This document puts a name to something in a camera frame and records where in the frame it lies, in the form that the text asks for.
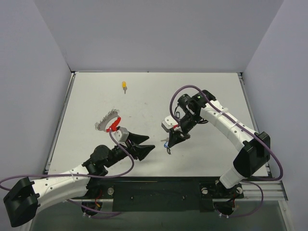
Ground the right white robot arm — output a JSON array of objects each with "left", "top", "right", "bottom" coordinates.
[{"left": 162, "top": 90, "right": 270, "bottom": 197}]

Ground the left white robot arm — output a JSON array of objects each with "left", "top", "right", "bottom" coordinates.
[{"left": 3, "top": 133, "right": 155, "bottom": 228}]

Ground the blue tagged key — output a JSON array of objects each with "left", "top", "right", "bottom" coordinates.
[{"left": 161, "top": 138, "right": 168, "bottom": 148}]

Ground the yellow tagged key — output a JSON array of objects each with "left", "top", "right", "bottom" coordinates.
[{"left": 122, "top": 81, "right": 127, "bottom": 94}]

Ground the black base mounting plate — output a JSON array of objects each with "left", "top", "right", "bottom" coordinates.
[{"left": 82, "top": 177, "right": 244, "bottom": 212}]

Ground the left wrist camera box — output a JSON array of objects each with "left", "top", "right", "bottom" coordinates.
[{"left": 108, "top": 127, "right": 129, "bottom": 143}]

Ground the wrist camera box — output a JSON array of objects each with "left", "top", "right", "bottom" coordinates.
[
  {"left": 161, "top": 115, "right": 180, "bottom": 132},
  {"left": 108, "top": 127, "right": 129, "bottom": 143}
]

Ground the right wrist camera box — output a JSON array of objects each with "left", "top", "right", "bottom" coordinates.
[{"left": 161, "top": 115, "right": 180, "bottom": 132}]

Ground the red handled keyring holder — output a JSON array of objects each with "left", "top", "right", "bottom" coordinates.
[{"left": 95, "top": 109, "right": 121, "bottom": 132}]

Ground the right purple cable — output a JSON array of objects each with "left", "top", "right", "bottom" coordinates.
[{"left": 169, "top": 84, "right": 284, "bottom": 218}]

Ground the purple cable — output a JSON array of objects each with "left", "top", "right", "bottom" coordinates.
[
  {"left": 0, "top": 128, "right": 135, "bottom": 219},
  {"left": 169, "top": 84, "right": 284, "bottom": 218}
]

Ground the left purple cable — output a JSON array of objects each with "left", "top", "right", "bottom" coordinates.
[{"left": 0, "top": 128, "right": 135, "bottom": 219}]

